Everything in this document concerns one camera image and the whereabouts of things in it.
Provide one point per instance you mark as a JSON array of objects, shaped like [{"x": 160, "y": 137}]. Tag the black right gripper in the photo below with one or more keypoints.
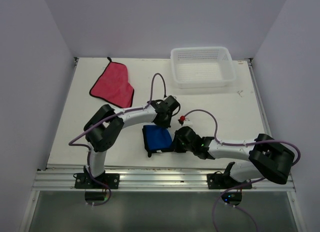
[{"x": 176, "y": 148}]

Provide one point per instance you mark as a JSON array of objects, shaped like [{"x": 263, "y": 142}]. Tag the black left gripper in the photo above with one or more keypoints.
[{"x": 166, "y": 124}]

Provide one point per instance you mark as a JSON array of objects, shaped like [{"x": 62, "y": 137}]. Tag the blue microfiber towel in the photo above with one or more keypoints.
[{"x": 156, "y": 140}]

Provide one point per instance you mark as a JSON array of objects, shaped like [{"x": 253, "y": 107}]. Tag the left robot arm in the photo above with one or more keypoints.
[{"x": 104, "y": 127}]

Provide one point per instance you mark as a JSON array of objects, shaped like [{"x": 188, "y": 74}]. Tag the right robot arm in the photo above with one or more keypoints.
[{"x": 262, "y": 157}]

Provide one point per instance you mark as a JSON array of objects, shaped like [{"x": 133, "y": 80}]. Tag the white perforated plastic basket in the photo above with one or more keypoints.
[{"x": 202, "y": 67}]

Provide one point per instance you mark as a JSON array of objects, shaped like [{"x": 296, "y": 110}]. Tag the red microfiber towel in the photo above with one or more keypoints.
[{"x": 113, "y": 85}]

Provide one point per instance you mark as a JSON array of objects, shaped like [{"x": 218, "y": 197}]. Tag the aluminium mounting rail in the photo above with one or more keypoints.
[{"x": 130, "y": 179}]

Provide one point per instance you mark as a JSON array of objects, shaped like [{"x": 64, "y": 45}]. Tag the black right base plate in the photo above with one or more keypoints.
[{"x": 218, "y": 181}]

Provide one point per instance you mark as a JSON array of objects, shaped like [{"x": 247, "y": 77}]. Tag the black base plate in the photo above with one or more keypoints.
[
  {"x": 84, "y": 181},
  {"x": 218, "y": 181}
]

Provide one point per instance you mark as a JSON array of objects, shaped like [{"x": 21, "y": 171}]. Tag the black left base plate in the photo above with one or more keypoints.
[{"x": 84, "y": 181}]

